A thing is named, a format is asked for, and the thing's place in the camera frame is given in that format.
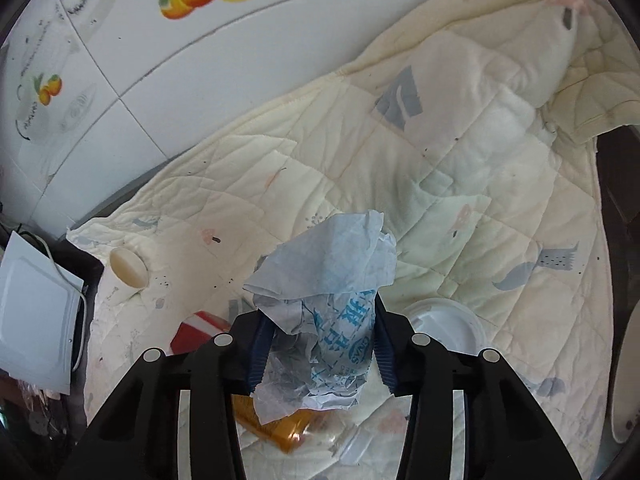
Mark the white paper cup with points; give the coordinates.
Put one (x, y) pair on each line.
(127, 267)

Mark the white microwave oven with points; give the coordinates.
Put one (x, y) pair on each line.
(35, 320)

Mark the clear plastic bag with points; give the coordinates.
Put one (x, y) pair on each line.
(35, 402)

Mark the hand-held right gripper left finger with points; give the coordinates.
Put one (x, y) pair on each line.
(257, 355)

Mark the white plastic lid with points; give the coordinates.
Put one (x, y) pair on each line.
(442, 325)

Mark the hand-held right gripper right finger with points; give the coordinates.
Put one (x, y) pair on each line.
(386, 360)

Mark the plastic bottle red orange label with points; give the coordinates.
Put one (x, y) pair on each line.
(280, 425)

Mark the blue white wrapper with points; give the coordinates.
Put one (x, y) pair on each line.
(325, 280)

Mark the white round bin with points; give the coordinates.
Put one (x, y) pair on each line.
(627, 385)

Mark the small fruit wall sticker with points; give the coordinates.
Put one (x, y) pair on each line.
(47, 87)

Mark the cream quilted blanket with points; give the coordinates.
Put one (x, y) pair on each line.
(450, 170)

